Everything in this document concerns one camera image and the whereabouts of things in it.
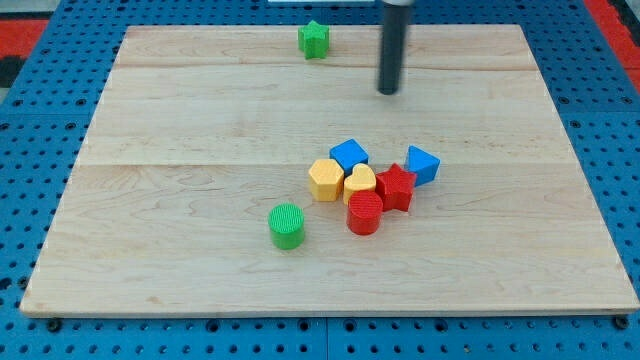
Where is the green star block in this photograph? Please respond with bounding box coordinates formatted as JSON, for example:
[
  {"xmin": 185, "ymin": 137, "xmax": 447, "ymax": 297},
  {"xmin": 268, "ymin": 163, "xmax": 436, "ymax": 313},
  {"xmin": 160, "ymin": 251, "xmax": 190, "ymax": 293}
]
[{"xmin": 298, "ymin": 20, "xmax": 330, "ymax": 60}]

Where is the red star block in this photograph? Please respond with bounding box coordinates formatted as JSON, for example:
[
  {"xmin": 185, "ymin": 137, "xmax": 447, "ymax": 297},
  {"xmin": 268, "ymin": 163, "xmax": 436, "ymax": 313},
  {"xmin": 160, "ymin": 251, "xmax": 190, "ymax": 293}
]
[{"xmin": 375, "ymin": 163, "xmax": 417, "ymax": 212}]

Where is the yellow hexagon block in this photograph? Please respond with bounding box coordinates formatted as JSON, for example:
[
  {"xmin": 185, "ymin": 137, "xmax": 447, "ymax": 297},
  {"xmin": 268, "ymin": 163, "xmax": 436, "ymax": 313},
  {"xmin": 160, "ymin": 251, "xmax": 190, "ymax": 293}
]
[{"xmin": 308, "ymin": 159, "xmax": 344, "ymax": 202}]

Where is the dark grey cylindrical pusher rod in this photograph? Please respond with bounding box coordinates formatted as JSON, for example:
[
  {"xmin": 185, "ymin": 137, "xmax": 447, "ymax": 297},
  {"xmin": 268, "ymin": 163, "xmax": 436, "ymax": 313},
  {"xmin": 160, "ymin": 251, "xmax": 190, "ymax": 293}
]
[{"xmin": 377, "ymin": 0, "xmax": 414, "ymax": 95}]

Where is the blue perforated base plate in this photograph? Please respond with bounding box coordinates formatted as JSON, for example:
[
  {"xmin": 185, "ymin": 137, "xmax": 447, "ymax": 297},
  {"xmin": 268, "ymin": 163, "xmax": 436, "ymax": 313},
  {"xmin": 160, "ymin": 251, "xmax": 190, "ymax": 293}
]
[{"xmin": 1, "ymin": 1, "xmax": 639, "ymax": 359}]

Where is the red cylinder block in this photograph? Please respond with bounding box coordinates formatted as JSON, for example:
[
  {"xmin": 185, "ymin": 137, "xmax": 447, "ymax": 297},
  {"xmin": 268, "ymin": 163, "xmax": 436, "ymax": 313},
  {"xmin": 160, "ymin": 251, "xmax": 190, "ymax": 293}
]
[{"xmin": 346, "ymin": 191, "xmax": 383, "ymax": 235}]

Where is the blue triangle block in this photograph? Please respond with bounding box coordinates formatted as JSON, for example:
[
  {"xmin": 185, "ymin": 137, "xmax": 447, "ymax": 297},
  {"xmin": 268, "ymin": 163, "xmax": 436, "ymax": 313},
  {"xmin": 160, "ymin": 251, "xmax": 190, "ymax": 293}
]
[{"xmin": 404, "ymin": 145, "xmax": 440, "ymax": 187}]

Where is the light wooden board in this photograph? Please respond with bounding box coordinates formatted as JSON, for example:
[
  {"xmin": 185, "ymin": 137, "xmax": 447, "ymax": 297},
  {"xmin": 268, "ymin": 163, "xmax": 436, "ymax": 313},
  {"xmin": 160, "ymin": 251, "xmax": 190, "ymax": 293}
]
[{"xmin": 20, "ymin": 25, "xmax": 639, "ymax": 318}]

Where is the green cylinder block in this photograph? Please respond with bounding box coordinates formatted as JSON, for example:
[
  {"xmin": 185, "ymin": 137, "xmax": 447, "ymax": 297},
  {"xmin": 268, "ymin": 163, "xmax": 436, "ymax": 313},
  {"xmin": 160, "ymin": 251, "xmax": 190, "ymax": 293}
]
[{"xmin": 267, "ymin": 203, "xmax": 305, "ymax": 250}]

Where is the yellow heart block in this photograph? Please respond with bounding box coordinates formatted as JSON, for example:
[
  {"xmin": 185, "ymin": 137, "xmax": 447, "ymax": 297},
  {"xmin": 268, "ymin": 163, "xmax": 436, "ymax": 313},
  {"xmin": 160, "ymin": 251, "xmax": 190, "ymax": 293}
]
[{"xmin": 343, "ymin": 163, "xmax": 377, "ymax": 205}]

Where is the blue cube block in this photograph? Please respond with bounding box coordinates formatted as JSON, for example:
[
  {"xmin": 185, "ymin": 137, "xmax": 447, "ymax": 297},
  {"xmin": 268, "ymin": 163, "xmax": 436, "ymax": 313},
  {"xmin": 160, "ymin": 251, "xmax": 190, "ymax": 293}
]
[{"xmin": 329, "ymin": 139, "xmax": 369, "ymax": 176}]

